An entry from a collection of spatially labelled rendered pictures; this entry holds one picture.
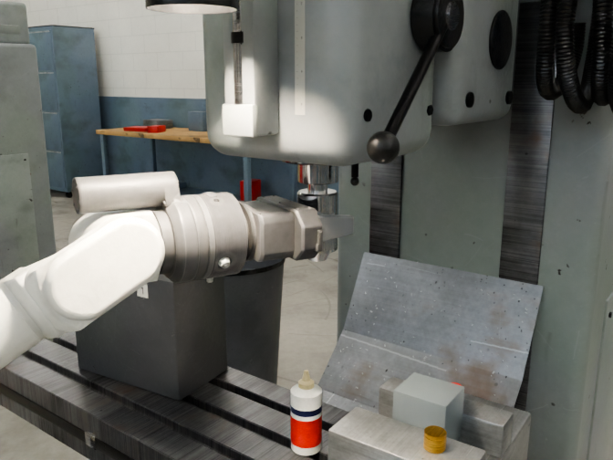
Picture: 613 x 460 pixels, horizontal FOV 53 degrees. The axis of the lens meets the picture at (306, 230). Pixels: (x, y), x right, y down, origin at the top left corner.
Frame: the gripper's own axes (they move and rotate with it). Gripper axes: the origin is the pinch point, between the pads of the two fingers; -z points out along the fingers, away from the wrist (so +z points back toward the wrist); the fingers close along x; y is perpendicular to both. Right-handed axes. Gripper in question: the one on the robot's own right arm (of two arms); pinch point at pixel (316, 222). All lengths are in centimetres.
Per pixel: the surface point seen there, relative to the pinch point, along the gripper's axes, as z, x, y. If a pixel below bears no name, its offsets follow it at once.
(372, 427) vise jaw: 0.8, -12.8, 19.4
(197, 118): -200, 546, 21
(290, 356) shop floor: -110, 197, 122
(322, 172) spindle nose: 0.8, -2.2, -6.1
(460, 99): -14.6, -6.8, -14.0
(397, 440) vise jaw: 0.1, -16.0, 19.4
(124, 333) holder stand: 15.0, 30.9, 22.1
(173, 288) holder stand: 10.0, 22.0, 13.0
